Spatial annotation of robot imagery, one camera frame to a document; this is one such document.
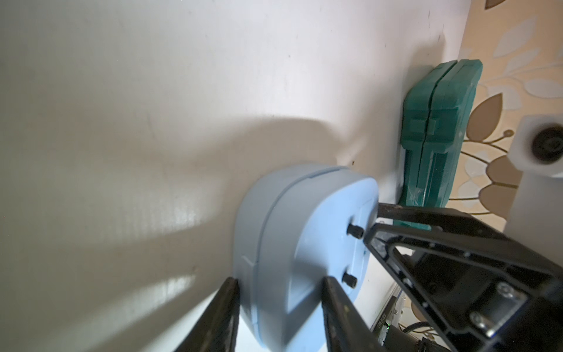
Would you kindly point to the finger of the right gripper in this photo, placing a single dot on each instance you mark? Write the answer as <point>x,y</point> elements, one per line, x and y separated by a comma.
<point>479,294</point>
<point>449,220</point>

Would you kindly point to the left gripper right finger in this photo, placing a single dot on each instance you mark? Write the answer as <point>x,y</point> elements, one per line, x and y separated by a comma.
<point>345,330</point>

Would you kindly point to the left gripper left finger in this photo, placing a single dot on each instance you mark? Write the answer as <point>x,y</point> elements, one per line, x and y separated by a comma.
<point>217,328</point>

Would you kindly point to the light blue alarm clock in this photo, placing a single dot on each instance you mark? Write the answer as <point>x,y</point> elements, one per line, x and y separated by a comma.
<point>291,231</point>

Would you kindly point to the green plastic case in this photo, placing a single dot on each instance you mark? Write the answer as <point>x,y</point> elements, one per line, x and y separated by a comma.
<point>436,114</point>

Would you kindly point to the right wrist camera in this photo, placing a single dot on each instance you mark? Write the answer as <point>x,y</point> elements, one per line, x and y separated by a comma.
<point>535,218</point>

